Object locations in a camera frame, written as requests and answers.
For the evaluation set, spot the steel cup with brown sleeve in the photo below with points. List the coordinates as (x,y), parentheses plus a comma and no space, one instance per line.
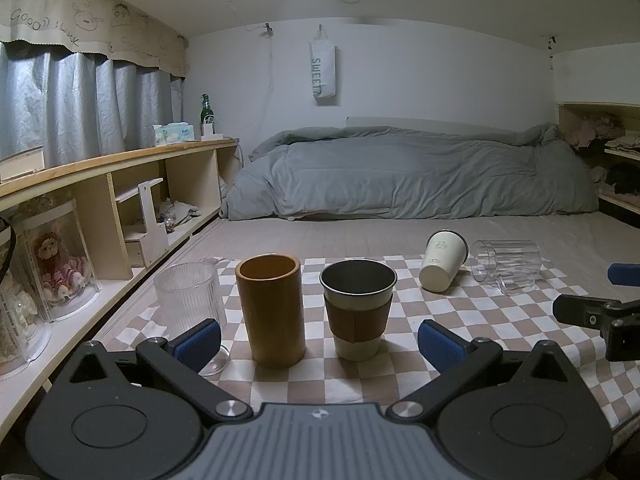
(357,321)

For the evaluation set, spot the green glass bottle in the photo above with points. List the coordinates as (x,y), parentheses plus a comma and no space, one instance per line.
(206,110)

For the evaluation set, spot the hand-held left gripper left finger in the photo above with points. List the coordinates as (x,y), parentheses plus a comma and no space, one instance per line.
(200,344)

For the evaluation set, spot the pink cloth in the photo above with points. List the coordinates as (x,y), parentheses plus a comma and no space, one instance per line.
(592,130)

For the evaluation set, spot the beige printed valance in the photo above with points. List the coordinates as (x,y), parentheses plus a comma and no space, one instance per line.
(75,20)

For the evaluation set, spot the wooden bedside shelf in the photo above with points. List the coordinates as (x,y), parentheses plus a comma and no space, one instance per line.
(570,85)

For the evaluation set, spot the wooden shelf unit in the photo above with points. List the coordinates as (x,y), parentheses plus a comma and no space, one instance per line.
(100,165)

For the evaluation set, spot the clear ribbed glass cup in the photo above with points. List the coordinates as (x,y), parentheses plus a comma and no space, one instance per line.
(184,290)

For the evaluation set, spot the white headboard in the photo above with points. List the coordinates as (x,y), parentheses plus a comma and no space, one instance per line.
(425,122)

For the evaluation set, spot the doll in clear case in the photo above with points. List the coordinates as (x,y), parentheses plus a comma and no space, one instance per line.
(57,265)

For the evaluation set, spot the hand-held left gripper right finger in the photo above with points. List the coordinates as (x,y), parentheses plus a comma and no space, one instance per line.
(441,344)

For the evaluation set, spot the clear glass mug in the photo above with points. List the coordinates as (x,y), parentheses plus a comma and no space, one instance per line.
(505,260)

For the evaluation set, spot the grey curtain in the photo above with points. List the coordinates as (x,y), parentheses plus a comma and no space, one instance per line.
(80,105)

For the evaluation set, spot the grey cloth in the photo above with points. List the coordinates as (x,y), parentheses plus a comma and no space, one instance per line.
(182,210)

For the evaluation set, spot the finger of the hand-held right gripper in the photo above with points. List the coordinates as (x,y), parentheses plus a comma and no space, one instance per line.
(625,274)
(580,310)

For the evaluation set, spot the small wooden stand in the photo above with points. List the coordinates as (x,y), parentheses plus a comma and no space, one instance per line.
(150,230)

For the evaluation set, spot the white cup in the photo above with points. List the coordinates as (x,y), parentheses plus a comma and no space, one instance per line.
(441,265)

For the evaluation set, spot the clear case with figure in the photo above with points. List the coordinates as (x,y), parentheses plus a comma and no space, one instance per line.
(17,325)

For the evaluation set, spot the white bottle holder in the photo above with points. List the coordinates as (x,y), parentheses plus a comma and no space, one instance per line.
(212,134)

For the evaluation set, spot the grey duvet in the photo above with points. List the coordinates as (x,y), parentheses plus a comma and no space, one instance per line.
(400,175)

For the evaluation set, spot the white hanging bag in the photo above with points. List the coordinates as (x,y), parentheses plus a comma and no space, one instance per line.
(322,70)

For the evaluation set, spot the dark clothes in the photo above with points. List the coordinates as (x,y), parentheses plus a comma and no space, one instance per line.
(622,177)

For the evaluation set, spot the book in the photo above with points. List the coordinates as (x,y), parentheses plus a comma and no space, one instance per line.
(20,162)

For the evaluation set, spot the tissue pack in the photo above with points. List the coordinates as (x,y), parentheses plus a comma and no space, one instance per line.
(174,134)

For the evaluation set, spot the bamboo cup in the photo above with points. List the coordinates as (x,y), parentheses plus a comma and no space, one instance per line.
(270,310)

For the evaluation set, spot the checkered cloth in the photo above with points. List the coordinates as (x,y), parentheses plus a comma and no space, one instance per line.
(450,310)

